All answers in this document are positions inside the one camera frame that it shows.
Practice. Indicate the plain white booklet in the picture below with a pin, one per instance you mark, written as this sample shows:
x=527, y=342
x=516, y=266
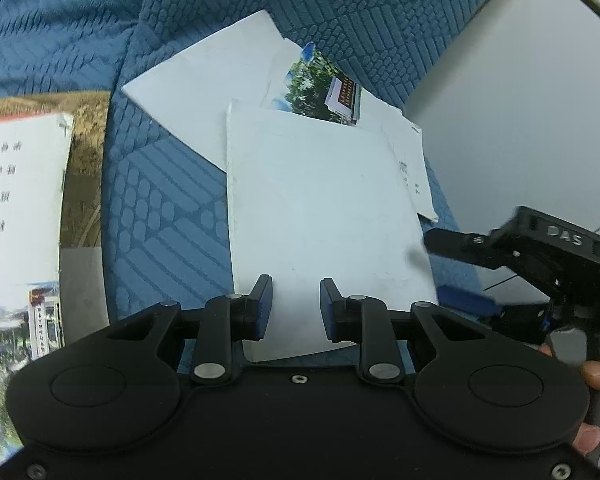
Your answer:
x=320, y=220

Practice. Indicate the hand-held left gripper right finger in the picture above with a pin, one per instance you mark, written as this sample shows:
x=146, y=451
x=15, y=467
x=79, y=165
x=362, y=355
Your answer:
x=328, y=310

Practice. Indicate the blue textured sofa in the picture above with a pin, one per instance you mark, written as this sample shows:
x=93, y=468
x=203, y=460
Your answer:
x=170, y=185

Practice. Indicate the white booklet with photo cover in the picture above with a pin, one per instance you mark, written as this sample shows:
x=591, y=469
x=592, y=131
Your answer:
x=325, y=90
x=20, y=210

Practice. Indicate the white paper sheet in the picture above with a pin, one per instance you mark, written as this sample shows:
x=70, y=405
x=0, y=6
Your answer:
x=205, y=75

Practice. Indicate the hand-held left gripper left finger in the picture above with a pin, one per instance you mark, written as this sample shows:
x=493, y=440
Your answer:
x=264, y=310

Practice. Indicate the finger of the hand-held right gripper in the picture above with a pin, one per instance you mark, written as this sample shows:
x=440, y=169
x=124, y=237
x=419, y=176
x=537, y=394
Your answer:
x=467, y=300
x=460, y=247

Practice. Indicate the brown landscape painting book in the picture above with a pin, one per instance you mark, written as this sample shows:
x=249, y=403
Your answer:
x=87, y=160

